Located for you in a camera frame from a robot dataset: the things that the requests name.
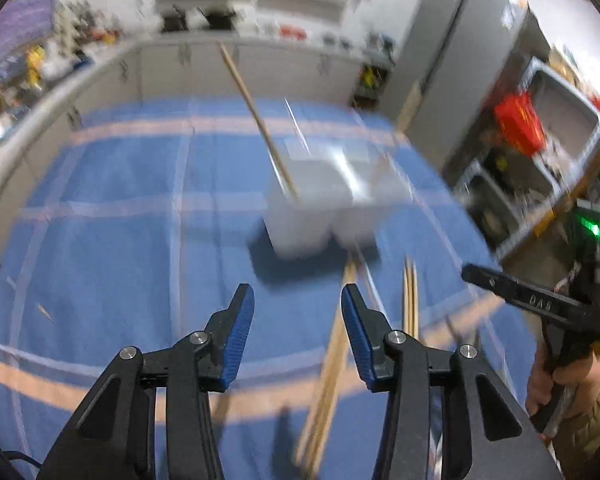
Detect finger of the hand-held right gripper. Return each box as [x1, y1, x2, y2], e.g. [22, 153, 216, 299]
[461, 263, 520, 307]

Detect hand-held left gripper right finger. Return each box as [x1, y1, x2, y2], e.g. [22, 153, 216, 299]
[341, 283, 563, 480]

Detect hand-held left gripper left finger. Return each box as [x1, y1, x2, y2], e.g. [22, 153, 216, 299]
[37, 283, 256, 480]

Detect white double utensil holder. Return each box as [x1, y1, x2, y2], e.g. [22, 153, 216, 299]
[262, 147, 416, 261]

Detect person's right hand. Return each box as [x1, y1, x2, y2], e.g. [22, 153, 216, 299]
[525, 347, 600, 421]

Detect blue plaid blanket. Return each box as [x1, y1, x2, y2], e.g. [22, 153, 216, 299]
[0, 99, 543, 480]

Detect red plastic bag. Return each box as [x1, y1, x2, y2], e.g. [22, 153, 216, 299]
[494, 92, 549, 157]

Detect grey metal shelf rack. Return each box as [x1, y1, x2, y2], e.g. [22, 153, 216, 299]
[445, 55, 600, 261]

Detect grey refrigerator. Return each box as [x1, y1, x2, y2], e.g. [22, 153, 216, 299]
[394, 0, 537, 162]

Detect white kitchen counter cabinets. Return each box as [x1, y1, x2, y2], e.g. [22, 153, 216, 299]
[0, 35, 367, 241]

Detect purple cloth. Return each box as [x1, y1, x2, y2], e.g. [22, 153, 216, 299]
[0, 0, 57, 77]

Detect black cable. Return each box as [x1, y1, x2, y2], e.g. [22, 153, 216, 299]
[0, 451, 37, 467]

